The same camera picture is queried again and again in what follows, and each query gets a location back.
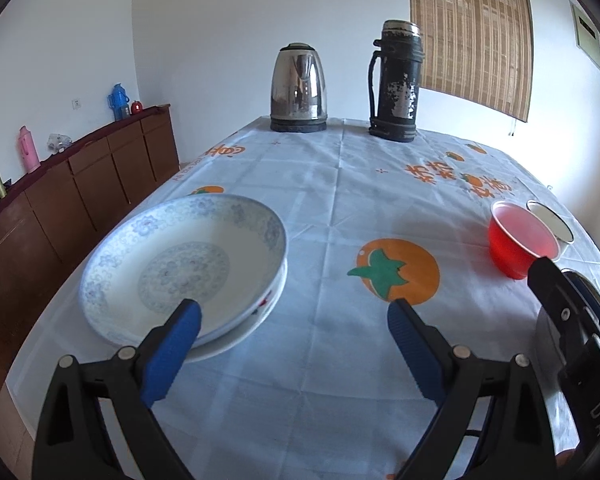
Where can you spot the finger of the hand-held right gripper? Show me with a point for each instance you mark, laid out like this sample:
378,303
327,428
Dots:
555,295

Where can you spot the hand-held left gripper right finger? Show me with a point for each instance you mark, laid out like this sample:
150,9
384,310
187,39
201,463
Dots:
415,355

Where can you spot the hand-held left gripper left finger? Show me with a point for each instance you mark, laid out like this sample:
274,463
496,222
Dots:
172,355

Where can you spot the stainless steel bowl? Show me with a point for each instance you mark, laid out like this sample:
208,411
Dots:
547,340

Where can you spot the white plate red print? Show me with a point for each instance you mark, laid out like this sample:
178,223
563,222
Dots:
225,347

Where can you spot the pink plastic bowl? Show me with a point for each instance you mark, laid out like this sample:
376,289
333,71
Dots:
517,240

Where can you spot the white enamel bowl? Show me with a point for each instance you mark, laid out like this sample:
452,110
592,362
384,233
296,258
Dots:
555,220

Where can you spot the blue patterned porcelain plate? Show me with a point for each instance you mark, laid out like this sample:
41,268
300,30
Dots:
190,260

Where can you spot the white plate floral rim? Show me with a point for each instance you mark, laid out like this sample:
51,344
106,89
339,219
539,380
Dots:
269,296

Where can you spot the brown wooden sideboard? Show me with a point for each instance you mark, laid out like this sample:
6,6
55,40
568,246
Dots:
55,210

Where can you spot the printed light blue tablecloth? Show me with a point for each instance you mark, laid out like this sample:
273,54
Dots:
330,185

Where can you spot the clear plastic item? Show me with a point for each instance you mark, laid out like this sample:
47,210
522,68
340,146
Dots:
59,142

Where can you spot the pink thermos jug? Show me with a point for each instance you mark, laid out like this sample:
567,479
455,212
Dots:
29,152

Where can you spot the small red object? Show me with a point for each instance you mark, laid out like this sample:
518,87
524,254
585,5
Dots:
137,108

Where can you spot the blue thermos jug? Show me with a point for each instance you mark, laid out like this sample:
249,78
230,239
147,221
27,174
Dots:
118,102

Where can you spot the worn black thermos flask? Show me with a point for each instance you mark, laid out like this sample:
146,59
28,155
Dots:
397,85

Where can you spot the bamboo window blind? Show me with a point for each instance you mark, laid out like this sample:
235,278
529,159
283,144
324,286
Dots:
470,35

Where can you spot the stainless steel electric kettle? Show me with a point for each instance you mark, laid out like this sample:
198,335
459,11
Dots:
300,85

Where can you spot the beige wall panel box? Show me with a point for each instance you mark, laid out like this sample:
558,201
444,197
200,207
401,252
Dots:
586,35

